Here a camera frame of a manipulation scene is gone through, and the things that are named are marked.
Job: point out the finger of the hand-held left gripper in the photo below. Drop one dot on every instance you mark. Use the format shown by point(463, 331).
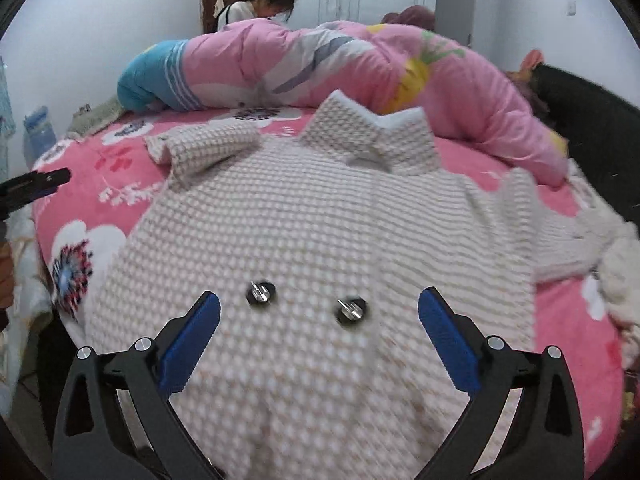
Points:
point(35, 182)

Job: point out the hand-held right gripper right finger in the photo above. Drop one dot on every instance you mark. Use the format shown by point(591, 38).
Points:
point(445, 332)

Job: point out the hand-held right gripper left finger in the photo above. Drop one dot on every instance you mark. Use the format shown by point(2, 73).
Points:
point(192, 332)

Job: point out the beige white houndstooth coat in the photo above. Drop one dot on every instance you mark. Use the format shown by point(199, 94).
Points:
point(310, 220)

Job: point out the blue plastic bag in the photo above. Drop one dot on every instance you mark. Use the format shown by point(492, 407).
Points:
point(40, 132)

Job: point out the pink floral bed blanket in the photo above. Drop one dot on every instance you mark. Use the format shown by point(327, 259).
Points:
point(100, 200)

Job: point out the light blue hanging cloth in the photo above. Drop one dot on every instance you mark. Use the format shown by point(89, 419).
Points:
point(5, 100)

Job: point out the grey knitted cloth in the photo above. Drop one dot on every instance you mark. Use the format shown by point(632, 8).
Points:
point(97, 117)

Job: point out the white fluffy blanket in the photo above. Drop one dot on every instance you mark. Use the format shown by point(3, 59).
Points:
point(620, 270)

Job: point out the black padded headboard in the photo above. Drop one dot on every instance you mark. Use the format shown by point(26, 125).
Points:
point(595, 135)

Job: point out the pink soft cloth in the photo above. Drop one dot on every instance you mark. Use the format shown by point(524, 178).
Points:
point(531, 62)

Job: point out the pink printed quilt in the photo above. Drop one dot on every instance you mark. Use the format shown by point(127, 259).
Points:
point(320, 70)

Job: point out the maroon pillow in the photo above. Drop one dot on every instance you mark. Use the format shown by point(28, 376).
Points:
point(412, 16)

